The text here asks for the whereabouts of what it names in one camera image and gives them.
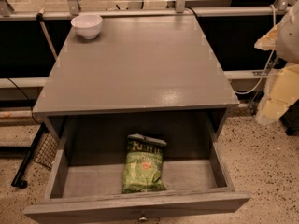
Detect white ceramic bowl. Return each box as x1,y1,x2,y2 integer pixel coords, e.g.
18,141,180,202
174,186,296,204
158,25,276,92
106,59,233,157
71,14,103,39

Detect white cable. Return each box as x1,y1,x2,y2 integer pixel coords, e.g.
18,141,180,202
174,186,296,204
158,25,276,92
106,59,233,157
234,4,278,95

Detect black cable on left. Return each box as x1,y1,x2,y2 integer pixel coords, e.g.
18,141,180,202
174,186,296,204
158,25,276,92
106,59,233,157
7,77,42,125

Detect wire mesh basket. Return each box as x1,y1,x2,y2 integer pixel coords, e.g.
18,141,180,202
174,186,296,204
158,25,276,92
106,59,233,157
34,133,58,169

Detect black metal stand leg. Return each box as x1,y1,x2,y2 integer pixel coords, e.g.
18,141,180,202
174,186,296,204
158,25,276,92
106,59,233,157
11,124,45,189

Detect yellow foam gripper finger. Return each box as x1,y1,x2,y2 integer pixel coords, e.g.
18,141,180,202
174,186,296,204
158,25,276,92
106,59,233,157
254,24,278,50
255,63,299,125

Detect open grey wooden drawer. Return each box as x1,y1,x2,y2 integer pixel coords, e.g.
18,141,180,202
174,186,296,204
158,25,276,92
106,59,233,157
24,111,249,224

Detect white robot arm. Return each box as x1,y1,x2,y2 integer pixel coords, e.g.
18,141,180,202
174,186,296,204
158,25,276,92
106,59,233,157
254,1,299,125

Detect grey metal frame rail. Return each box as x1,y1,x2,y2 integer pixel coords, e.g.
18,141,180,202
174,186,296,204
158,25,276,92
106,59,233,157
1,0,298,21

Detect wooden stick with black tape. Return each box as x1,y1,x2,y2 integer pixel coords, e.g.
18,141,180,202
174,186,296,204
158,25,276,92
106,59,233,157
36,7,58,59

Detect grey wooden cabinet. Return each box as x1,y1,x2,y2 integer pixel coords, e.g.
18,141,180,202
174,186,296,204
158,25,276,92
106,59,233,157
33,15,239,145

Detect green jalapeno chip bag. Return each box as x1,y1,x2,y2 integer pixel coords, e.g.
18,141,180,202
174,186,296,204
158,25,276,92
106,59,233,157
122,133,167,193

